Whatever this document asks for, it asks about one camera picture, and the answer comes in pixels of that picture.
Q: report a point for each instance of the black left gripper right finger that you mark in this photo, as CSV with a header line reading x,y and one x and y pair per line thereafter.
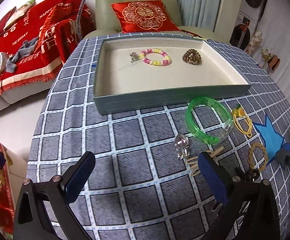
x,y
253,202

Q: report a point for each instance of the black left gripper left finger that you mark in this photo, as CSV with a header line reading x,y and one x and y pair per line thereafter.
x,y
31,220

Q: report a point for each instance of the green translucent bangle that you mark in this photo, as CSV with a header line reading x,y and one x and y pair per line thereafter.
x,y
208,120

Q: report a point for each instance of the silver crystal hair clip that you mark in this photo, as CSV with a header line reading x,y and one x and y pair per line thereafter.
x,y
181,144

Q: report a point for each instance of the grey jewelry tray beige lining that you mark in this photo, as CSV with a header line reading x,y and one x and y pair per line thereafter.
x,y
197,68

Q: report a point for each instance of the blue star sticker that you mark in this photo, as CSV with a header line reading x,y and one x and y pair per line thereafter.
x,y
272,140

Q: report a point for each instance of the blue grid tablecloth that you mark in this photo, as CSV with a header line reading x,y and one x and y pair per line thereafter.
x,y
139,189

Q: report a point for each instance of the white washing machine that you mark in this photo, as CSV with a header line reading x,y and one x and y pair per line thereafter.
x,y
246,23

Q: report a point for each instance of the grey cloth on blanket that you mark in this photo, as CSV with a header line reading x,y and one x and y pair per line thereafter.
x,y
27,48

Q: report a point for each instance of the red embroidered cushion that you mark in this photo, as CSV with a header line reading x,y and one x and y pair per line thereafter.
x,y
143,16

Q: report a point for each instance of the red blanket with lettering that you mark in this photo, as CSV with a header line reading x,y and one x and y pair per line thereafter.
x,y
54,22

